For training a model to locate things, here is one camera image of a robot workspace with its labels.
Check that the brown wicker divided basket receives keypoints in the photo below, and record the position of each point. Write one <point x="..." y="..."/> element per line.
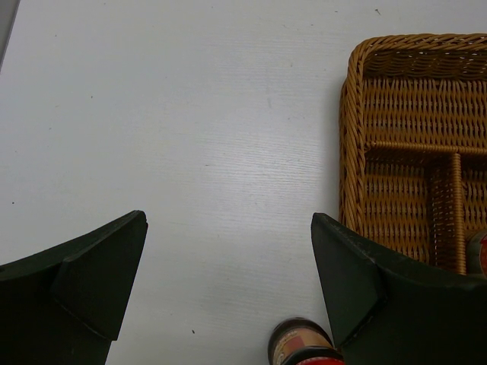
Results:
<point x="412" y="140"/>

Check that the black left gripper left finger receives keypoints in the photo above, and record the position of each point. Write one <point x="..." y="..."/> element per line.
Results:
<point x="66" y="304"/>

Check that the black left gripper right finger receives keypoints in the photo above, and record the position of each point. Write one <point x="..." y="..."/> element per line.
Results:
<point x="386" y="308"/>

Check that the short white-lid spice jar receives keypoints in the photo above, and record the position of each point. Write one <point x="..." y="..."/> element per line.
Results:
<point x="476" y="255"/>

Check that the red-lid chili sauce jar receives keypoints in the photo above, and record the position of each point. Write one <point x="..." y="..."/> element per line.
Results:
<point x="301" y="341"/>

